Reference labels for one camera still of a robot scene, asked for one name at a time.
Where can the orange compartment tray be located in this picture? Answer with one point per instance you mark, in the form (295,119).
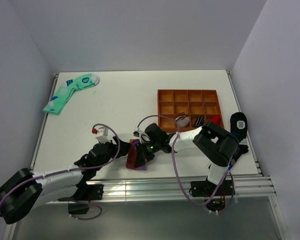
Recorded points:
(194,103)

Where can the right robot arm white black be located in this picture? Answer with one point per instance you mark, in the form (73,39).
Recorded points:
(216,143)

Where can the rolled white maroon sock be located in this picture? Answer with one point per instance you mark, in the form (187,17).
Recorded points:
(182,120)

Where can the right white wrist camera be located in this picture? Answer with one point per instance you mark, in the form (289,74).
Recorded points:
(141,135)

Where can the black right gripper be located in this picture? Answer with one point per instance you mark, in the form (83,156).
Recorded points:
(142,157)

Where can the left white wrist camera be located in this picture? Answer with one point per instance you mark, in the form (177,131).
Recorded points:
(101,134)

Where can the rolled red sock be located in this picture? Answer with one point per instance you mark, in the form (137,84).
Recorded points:
(216,119)

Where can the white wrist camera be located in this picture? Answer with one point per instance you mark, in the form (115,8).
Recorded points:
(141,135)
(101,134)

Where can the maroon purple orange sock pair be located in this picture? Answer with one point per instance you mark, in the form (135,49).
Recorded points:
(132,156)

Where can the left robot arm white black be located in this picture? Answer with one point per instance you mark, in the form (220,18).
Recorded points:
(26,190)

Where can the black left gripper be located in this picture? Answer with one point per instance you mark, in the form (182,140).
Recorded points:
(123,149)

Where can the rolled black white striped sock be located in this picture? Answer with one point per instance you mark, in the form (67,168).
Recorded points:
(199,122)

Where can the black blue sock pair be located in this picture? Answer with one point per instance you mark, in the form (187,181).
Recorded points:
(238,127)

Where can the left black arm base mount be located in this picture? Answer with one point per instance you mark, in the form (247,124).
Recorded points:
(81,202)

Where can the mint green sock pair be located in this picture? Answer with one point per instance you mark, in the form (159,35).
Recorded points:
(66,90)

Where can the aluminium table front rail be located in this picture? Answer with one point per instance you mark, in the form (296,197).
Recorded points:
(138,190)

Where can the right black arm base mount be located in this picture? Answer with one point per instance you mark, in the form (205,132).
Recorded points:
(205,189)

